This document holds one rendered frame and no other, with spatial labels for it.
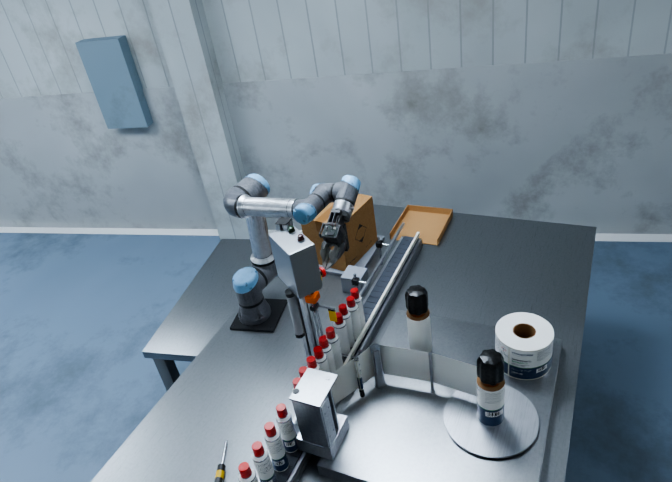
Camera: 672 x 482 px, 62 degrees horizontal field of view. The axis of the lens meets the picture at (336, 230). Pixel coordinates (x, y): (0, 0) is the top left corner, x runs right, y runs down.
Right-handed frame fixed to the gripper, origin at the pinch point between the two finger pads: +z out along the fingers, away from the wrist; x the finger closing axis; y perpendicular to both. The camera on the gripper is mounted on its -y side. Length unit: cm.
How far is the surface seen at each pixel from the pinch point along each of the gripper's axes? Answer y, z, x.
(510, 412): -34, 29, 65
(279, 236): 15.0, -3.0, -13.7
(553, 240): -97, -67, 66
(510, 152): -174, -169, 24
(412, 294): -18.8, -1.3, 26.9
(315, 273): 6.3, 5.2, -0.4
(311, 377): 0.7, 38.5, 6.8
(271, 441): 1, 60, 0
